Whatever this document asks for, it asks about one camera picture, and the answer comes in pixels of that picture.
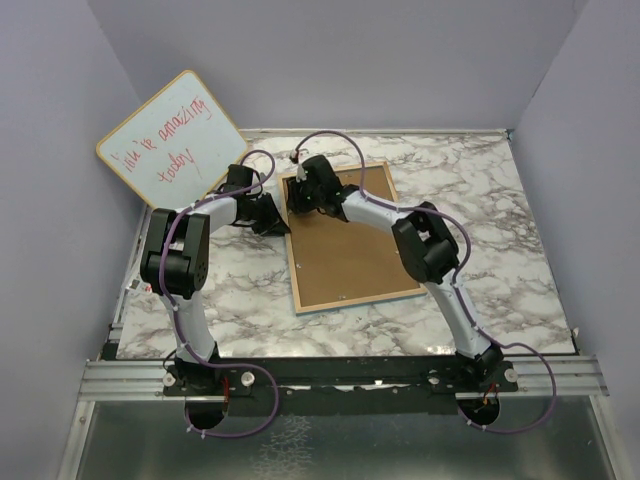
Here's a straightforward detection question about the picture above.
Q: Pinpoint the brown cardboard backing board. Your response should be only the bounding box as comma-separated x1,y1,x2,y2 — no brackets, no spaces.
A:
282,167,421,307

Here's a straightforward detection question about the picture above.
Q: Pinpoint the blue wooden photo frame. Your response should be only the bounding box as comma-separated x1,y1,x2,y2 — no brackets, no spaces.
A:
276,160,429,315

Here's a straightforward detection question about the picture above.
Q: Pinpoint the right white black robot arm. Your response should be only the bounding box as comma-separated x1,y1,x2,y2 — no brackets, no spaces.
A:
286,154,503,391

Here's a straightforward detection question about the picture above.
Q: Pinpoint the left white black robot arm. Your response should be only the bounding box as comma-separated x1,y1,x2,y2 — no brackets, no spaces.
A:
140,165,290,395

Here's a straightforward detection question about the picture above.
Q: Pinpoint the small whiteboard with red writing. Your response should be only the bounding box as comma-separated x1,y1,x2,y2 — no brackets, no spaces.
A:
96,70,248,209

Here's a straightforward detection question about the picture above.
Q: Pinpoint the plastic bag with hardware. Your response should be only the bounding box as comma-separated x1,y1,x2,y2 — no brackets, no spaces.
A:
126,277,152,294

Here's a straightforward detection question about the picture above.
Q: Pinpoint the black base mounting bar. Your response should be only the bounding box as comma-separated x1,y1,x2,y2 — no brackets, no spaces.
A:
163,355,518,417

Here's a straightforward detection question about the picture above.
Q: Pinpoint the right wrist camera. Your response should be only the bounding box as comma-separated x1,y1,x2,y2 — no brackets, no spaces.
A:
289,150,307,182

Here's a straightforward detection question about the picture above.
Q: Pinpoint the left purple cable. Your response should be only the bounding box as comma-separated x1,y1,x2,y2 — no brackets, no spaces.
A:
158,149,281,441

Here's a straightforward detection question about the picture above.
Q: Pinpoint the purple cable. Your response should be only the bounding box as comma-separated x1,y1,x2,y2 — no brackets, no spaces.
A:
292,129,559,435
158,149,281,441

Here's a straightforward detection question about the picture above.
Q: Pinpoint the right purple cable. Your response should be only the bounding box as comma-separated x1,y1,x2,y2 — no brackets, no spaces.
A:
292,129,559,435

